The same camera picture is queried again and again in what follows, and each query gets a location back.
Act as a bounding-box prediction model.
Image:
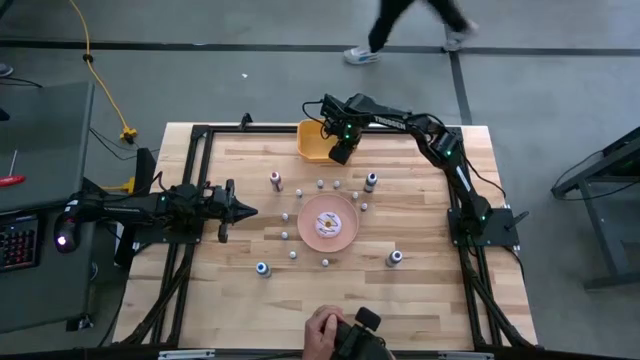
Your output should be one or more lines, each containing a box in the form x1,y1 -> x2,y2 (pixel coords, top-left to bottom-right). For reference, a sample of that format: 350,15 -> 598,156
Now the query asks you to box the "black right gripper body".
328,130 -> 362,167

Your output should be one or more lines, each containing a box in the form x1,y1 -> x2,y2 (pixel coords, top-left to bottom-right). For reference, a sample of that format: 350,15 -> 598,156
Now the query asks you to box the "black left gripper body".
207,178 -> 239,245

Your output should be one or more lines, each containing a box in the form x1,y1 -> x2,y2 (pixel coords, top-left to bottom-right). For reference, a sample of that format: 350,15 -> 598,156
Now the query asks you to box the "yellow plastic bin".
296,119 -> 346,164

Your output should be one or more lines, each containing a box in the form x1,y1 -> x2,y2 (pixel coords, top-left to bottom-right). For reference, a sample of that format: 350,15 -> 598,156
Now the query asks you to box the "pink round plate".
296,193 -> 360,254

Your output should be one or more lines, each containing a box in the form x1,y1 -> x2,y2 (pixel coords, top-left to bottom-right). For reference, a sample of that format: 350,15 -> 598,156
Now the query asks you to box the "white frosted donut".
314,211 -> 343,239

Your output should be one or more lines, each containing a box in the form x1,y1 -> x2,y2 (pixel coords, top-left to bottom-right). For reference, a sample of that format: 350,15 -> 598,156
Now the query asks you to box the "black upright box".
133,147 -> 158,197

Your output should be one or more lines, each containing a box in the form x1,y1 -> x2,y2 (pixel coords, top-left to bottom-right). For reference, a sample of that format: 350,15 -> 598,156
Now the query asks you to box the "yellow plug connector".
102,175 -> 137,195

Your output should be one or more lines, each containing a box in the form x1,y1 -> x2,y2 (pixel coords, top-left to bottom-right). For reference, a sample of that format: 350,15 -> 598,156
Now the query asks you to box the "person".
342,0 -> 480,66

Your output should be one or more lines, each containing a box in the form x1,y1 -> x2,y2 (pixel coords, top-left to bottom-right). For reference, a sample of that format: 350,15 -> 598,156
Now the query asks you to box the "person's hand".
302,304 -> 347,360

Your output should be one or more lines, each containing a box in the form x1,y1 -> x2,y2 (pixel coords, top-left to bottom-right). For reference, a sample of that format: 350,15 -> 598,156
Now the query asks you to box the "black lit computer mouse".
53,219 -> 82,255

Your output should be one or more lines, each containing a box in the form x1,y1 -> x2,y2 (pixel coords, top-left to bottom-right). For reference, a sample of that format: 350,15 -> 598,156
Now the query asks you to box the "grey desk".
0,81 -> 96,335

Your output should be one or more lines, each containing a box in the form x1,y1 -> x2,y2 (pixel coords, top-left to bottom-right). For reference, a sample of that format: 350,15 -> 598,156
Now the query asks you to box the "backlit computer keyboard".
0,213 -> 41,274

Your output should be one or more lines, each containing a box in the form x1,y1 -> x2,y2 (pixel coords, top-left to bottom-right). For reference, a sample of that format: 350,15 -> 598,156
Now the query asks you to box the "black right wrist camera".
319,92 -> 351,132

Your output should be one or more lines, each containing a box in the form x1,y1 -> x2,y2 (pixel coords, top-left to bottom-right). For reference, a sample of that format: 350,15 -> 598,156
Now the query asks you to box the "yellow extension cable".
67,0 -> 140,145

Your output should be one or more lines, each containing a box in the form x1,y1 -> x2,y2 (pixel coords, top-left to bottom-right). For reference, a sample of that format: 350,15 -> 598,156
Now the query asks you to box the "silver frame bracket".
437,351 -> 496,360
157,349 -> 217,360

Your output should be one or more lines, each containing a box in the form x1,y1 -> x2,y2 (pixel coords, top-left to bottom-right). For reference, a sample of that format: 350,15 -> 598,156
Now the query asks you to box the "red-handled screwdriver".
0,148 -> 26,189

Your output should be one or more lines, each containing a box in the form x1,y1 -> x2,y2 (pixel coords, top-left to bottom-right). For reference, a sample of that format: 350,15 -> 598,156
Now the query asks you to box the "grey metal table frame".
549,125 -> 640,292

